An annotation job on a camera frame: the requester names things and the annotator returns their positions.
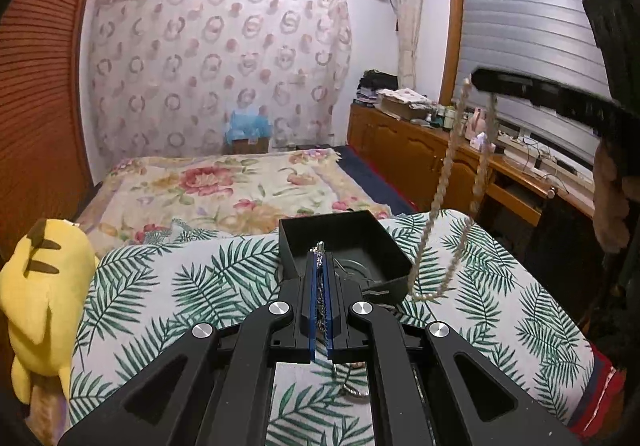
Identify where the navy bed sheet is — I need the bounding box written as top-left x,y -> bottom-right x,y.
336,144 -> 418,216

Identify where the small cardboard box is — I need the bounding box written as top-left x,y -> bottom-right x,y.
231,136 -> 271,155

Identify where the wooden sideboard cabinet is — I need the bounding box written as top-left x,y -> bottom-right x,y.
347,102 -> 553,228

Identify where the wooden louvred wardrobe door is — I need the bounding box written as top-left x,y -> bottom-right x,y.
0,0 -> 110,272

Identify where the pink bottle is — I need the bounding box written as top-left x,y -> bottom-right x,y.
469,107 -> 489,138

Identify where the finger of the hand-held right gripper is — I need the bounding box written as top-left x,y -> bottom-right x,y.
471,67 -> 621,128

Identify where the white power strip with cables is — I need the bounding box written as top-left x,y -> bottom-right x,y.
500,135 -> 597,184

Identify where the black jewelry box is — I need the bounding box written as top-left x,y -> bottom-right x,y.
278,210 -> 414,303

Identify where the silver chain necklace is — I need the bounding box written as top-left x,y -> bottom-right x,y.
314,240 -> 372,403

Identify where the blue plastic bag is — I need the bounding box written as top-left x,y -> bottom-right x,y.
224,109 -> 274,143

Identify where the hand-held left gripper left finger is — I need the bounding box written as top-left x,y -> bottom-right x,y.
60,252 -> 317,446

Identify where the silver bracelet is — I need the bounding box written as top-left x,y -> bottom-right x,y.
334,260 -> 373,286

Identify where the red cloth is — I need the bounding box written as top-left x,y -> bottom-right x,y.
566,345 -> 627,441

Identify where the yellow plush toy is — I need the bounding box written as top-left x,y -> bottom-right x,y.
0,218 -> 101,404

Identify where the floral blanket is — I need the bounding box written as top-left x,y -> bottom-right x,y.
75,147 -> 394,248

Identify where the cardboard box with papers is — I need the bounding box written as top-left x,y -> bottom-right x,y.
375,87 -> 434,123

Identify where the grey window blind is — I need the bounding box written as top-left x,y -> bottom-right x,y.
451,0 -> 615,144

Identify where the white lace curtain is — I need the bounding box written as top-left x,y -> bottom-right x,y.
394,0 -> 427,94

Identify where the patterned sheer curtain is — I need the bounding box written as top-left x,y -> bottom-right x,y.
87,0 -> 354,173

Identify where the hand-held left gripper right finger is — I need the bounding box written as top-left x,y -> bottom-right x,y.
324,253 -> 583,446

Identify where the pile of dark clothes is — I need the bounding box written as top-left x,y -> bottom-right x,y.
356,69 -> 399,105

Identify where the pearl necklace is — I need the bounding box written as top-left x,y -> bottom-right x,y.
407,76 -> 501,305

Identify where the person's right hand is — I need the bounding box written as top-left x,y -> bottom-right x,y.
593,140 -> 633,253

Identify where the green leaf print quilt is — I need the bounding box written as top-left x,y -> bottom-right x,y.
67,208 -> 597,446

